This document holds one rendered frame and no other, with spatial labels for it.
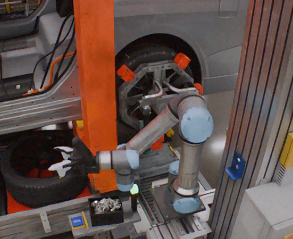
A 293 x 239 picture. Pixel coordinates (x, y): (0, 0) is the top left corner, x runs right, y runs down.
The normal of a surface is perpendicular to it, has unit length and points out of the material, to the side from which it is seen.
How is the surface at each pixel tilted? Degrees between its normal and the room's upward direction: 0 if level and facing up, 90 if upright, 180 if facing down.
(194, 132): 82
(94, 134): 90
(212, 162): 0
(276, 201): 0
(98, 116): 90
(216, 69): 90
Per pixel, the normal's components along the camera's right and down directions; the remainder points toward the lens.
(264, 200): 0.03, -0.81
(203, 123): 0.09, 0.47
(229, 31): 0.36, 0.55
